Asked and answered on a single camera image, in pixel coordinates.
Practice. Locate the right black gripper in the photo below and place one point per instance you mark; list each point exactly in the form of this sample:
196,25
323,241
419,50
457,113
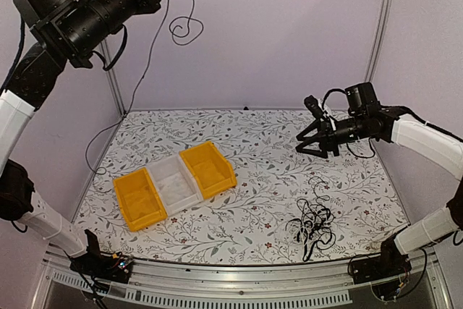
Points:
325,137

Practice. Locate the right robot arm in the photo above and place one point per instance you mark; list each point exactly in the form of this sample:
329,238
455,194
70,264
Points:
370,119

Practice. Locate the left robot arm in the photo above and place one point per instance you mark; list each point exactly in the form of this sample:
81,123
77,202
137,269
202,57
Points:
66,32

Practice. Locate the floral table cloth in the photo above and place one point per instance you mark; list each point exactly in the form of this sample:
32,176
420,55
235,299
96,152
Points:
253,222

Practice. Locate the far yellow plastic bin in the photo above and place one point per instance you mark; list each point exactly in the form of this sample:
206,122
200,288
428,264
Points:
212,172

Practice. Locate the yellow plastic bin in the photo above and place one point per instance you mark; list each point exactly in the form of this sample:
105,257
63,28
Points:
138,200
212,172

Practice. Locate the white translucent plastic bin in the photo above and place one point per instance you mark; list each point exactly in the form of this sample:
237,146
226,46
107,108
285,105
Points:
175,185

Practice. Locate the near yellow plastic bin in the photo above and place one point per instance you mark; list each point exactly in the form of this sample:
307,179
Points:
138,200

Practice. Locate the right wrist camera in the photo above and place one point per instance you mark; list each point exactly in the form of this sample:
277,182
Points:
319,113

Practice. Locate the left aluminium frame post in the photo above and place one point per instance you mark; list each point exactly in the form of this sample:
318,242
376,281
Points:
103,48

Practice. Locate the aluminium frame post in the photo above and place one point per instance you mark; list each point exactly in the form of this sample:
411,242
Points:
103,48
378,39

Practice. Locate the right aluminium frame post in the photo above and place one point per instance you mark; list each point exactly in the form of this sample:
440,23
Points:
378,39

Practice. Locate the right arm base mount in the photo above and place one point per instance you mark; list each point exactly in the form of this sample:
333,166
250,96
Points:
389,263

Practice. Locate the front aluminium rail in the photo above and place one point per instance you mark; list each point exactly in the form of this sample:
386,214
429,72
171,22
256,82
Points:
158,284

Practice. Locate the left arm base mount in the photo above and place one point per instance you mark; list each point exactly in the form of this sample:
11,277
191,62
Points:
115,267

